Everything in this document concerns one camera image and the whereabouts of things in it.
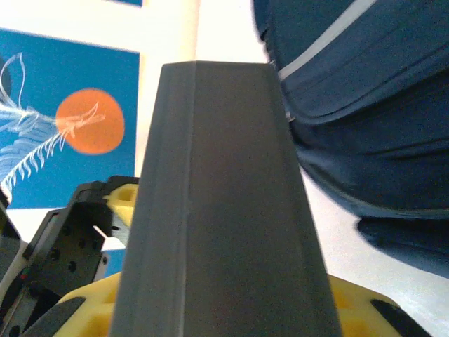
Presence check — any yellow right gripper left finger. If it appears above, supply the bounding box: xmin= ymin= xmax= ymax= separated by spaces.
xmin=22 ymin=272 xmax=123 ymax=337

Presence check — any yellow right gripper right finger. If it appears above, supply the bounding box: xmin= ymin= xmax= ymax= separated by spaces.
xmin=328 ymin=275 xmax=432 ymax=337

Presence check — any black pencil case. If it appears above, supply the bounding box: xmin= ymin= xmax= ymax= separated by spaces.
xmin=108 ymin=60 xmax=343 ymax=337

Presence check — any navy blue backpack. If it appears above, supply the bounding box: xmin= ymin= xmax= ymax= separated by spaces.
xmin=252 ymin=0 xmax=449 ymax=282

